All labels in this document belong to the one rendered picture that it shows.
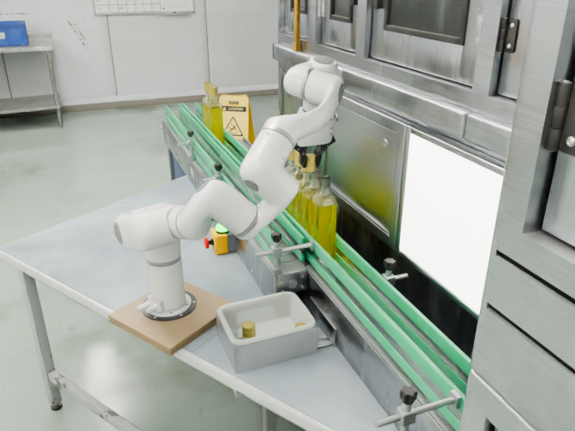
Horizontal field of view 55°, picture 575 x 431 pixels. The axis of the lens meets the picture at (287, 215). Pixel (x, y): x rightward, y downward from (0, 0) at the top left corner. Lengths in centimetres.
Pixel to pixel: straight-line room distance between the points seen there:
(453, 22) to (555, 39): 77
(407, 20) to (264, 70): 639
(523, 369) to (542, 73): 29
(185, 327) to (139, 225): 35
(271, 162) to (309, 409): 56
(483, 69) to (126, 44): 638
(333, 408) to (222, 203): 53
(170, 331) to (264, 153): 59
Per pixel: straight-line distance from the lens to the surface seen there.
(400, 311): 133
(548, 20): 53
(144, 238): 133
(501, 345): 63
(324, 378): 139
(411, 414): 102
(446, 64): 129
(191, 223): 123
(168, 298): 157
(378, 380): 131
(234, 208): 122
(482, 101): 117
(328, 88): 129
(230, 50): 757
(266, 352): 140
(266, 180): 118
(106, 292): 179
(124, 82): 737
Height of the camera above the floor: 167
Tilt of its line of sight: 25 degrees down
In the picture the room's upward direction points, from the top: straight up
